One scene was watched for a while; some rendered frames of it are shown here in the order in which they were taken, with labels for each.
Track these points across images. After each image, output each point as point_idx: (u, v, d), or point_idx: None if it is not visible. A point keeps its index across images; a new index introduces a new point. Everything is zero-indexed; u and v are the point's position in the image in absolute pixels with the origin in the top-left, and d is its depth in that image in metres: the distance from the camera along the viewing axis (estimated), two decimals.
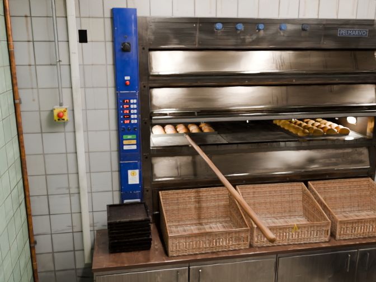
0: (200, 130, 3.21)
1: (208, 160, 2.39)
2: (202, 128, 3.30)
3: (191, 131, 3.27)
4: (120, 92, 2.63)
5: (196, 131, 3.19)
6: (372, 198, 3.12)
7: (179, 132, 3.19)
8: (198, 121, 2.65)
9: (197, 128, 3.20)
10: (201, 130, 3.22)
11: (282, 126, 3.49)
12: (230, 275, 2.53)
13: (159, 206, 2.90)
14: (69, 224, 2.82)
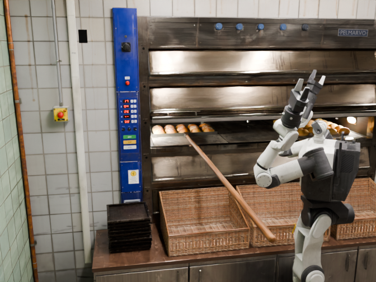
0: (200, 130, 3.21)
1: (208, 160, 2.39)
2: (202, 128, 3.30)
3: (191, 131, 3.27)
4: (120, 92, 2.63)
5: (196, 131, 3.19)
6: (372, 198, 3.12)
7: (179, 132, 3.19)
8: (198, 121, 2.65)
9: (197, 128, 3.20)
10: (201, 130, 3.22)
11: None
12: (230, 275, 2.53)
13: (159, 206, 2.90)
14: (69, 224, 2.82)
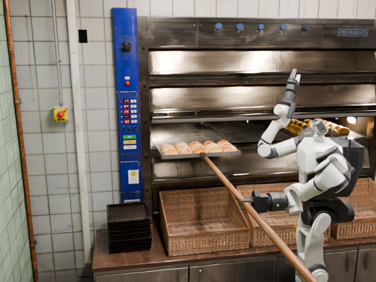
0: (220, 150, 2.61)
1: (241, 198, 1.79)
2: (221, 147, 2.70)
3: (208, 150, 2.67)
4: (120, 92, 2.63)
5: (215, 151, 2.59)
6: (372, 198, 3.12)
7: (194, 153, 2.58)
8: (198, 121, 2.65)
9: (216, 147, 2.61)
10: (221, 149, 2.62)
11: None
12: (230, 275, 2.53)
13: (159, 206, 2.90)
14: (69, 224, 2.82)
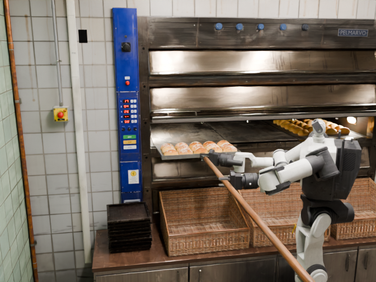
0: (220, 150, 2.61)
1: (242, 201, 1.80)
2: (221, 147, 2.70)
3: (208, 150, 2.68)
4: (120, 92, 2.63)
5: (215, 152, 2.60)
6: (372, 198, 3.12)
7: (194, 153, 2.59)
8: (198, 121, 2.65)
9: (217, 148, 2.61)
10: (221, 149, 2.63)
11: (282, 126, 3.49)
12: (230, 275, 2.53)
13: (159, 206, 2.90)
14: (69, 224, 2.82)
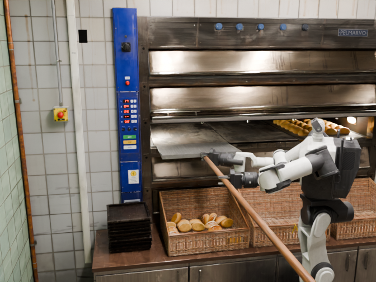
0: (216, 219, 2.88)
1: (241, 198, 1.79)
2: (221, 222, 2.84)
3: (208, 228, 2.80)
4: (120, 92, 2.63)
5: None
6: (372, 198, 3.12)
7: (206, 214, 2.85)
8: (198, 121, 2.65)
9: (215, 220, 2.86)
10: (216, 216, 2.88)
11: (282, 126, 3.49)
12: (230, 275, 2.53)
13: (159, 206, 2.90)
14: (69, 224, 2.82)
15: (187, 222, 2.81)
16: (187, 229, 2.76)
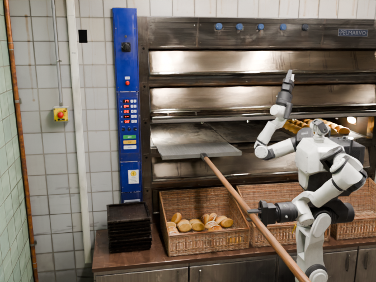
0: (216, 219, 2.88)
1: (240, 200, 1.79)
2: (221, 222, 2.84)
3: (208, 228, 2.80)
4: (120, 92, 2.63)
5: None
6: (372, 198, 3.12)
7: (206, 214, 2.85)
8: (198, 121, 2.65)
9: (215, 220, 2.86)
10: (216, 216, 2.88)
11: (282, 126, 3.49)
12: (230, 275, 2.53)
13: (159, 206, 2.90)
14: (69, 224, 2.82)
15: (187, 222, 2.81)
16: (187, 229, 2.76)
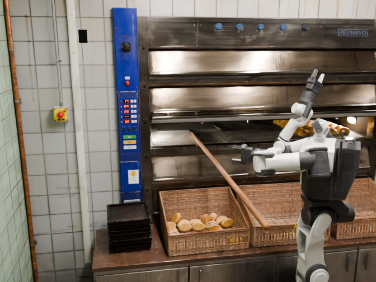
0: (216, 219, 2.88)
1: (211, 156, 2.49)
2: (221, 222, 2.84)
3: (208, 228, 2.80)
4: (120, 92, 2.63)
5: None
6: (372, 198, 3.12)
7: (206, 214, 2.85)
8: (198, 121, 2.65)
9: (215, 220, 2.86)
10: (216, 216, 2.88)
11: (282, 126, 3.49)
12: (230, 275, 2.53)
13: (159, 206, 2.90)
14: (69, 224, 2.82)
15: (187, 222, 2.81)
16: (187, 229, 2.76)
